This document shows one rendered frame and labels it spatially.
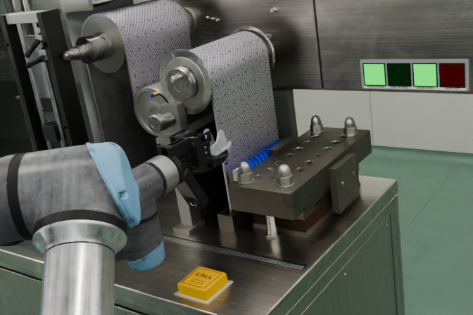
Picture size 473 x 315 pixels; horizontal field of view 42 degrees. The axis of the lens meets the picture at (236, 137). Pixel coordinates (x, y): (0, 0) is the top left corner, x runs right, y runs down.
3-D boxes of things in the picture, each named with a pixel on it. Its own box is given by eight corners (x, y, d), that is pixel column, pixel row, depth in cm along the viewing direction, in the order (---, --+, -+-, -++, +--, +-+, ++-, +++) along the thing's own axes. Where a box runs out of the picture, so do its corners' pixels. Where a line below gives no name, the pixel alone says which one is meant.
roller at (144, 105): (139, 133, 149) (129, 86, 146) (202, 103, 169) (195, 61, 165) (176, 137, 142) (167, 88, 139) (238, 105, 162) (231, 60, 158)
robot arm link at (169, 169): (169, 200, 118) (139, 194, 123) (184, 190, 122) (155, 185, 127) (162, 164, 116) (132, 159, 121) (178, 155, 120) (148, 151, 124)
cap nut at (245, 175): (234, 183, 133) (231, 164, 132) (243, 176, 136) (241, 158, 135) (248, 185, 131) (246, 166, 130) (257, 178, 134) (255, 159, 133)
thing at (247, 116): (224, 178, 139) (211, 100, 133) (277, 143, 157) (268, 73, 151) (226, 178, 139) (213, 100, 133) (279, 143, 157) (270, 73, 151)
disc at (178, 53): (166, 113, 141) (153, 50, 137) (167, 112, 141) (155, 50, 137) (217, 115, 132) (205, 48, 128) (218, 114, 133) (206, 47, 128)
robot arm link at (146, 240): (115, 257, 124) (103, 209, 121) (169, 250, 124) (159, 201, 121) (108, 278, 117) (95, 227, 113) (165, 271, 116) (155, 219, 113)
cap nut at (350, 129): (341, 136, 153) (339, 119, 151) (347, 131, 155) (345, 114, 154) (354, 137, 151) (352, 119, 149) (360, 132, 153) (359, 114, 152)
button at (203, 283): (178, 294, 118) (176, 283, 118) (200, 275, 124) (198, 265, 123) (207, 302, 114) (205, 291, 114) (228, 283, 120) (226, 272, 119)
